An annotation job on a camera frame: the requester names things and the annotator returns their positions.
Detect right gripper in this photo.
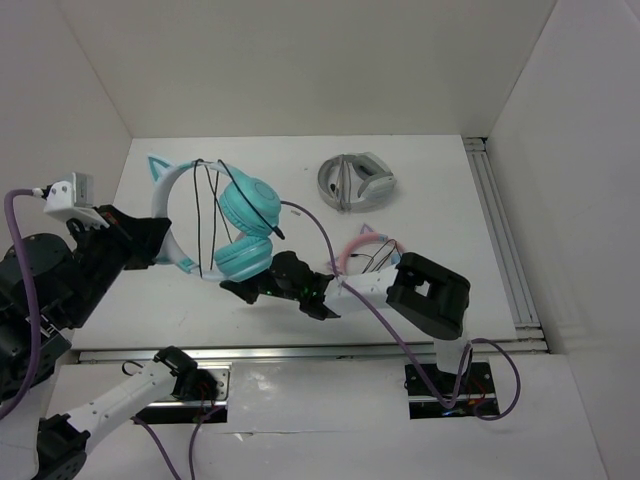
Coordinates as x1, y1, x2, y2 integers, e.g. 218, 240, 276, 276
220, 252, 302, 304

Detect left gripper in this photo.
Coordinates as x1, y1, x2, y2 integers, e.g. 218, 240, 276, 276
61, 201, 172, 325

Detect black audio cable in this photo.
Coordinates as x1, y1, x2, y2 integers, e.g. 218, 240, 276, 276
192, 158, 287, 279

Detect teal cat-ear headphones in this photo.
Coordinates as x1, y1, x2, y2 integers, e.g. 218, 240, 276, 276
147, 154, 284, 283

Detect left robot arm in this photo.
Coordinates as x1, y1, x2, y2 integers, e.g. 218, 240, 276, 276
1, 206, 213, 479

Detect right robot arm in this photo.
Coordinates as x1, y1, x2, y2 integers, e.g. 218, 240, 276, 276
221, 251, 471, 392

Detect pink blue cat-ear headphones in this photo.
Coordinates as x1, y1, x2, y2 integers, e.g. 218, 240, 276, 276
336, 223, 405, 274

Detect grey white folded headphones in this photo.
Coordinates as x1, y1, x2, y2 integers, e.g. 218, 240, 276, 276
316, 152, 397, 213

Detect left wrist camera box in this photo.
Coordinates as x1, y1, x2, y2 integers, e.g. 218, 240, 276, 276
43, 172, 99, 225

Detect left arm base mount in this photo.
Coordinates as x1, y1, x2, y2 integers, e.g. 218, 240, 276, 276
136, 363, 231, 425

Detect aluminium rail front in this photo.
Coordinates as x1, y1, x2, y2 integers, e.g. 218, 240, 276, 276
77, 342, 441, 365

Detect aluminium rail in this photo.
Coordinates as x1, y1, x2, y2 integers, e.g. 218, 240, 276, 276
77, 342, 441, 365
462, 137, 546, 343

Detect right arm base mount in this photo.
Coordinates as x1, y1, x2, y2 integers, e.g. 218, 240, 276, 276
403, 359, 502, 421

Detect aluminium rail right side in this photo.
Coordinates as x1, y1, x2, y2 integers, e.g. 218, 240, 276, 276
462, 137, 546, 343

